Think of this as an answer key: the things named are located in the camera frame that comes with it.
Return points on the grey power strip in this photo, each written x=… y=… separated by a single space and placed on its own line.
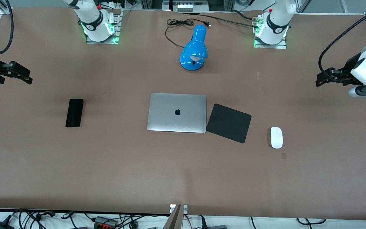
x=189 y=5

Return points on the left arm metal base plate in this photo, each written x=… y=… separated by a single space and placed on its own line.
x=281 y=45

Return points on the black smartphone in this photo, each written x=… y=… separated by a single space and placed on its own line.
x=74 y=113

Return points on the aluminium camera post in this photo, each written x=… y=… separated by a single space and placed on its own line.
x=178 y=213

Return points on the black power adapter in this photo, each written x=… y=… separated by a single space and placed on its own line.
x=2 y=225

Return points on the silver closed laptop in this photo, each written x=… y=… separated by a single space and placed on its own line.
x=176 y=113

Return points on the blue desk lamp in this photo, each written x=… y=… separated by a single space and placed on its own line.
x=195 y=47

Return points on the small brown tape patch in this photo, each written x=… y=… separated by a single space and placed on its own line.
x=284 y=155

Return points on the black mouse pad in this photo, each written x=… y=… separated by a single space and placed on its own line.
x=229 y=123

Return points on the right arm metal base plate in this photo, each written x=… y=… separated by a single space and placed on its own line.
x=116 y=35

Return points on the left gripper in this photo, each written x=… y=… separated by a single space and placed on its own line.
x=348 y=68

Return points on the grey connector block orange levers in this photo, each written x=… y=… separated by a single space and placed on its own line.
x=106 y=222

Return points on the white computer mouse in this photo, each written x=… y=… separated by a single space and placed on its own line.
x=276 y=137

